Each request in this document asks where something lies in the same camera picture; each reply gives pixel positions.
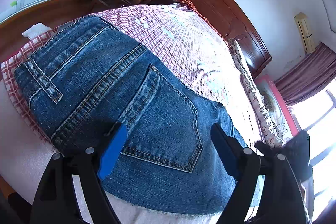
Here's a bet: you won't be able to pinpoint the blue denim jeans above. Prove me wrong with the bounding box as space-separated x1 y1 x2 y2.
14 15 243 215

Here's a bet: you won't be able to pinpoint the floral patterned quilt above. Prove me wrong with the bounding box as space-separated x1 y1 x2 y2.
227 39 287 147

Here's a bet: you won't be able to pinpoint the purple curtain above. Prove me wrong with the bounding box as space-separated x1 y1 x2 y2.
274 43 335 106

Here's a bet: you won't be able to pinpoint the pink checked bed sheet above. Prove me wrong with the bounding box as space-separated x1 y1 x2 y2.
1 4 263 152

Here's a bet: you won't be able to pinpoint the dark wooden headboard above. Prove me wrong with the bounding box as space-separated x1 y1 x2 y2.
188 0 272 78

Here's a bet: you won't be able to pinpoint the orange fringed cloth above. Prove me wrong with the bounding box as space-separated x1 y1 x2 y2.
178 0 228 46

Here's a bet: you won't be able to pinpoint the window with frame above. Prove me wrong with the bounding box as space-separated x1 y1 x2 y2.
290 84 335 220

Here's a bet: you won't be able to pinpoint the pink cartoon bed rail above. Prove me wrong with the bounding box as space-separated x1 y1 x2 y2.
256 75 299 141

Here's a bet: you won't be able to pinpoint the wall air conditioner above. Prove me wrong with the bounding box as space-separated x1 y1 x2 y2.
294 12 315 53

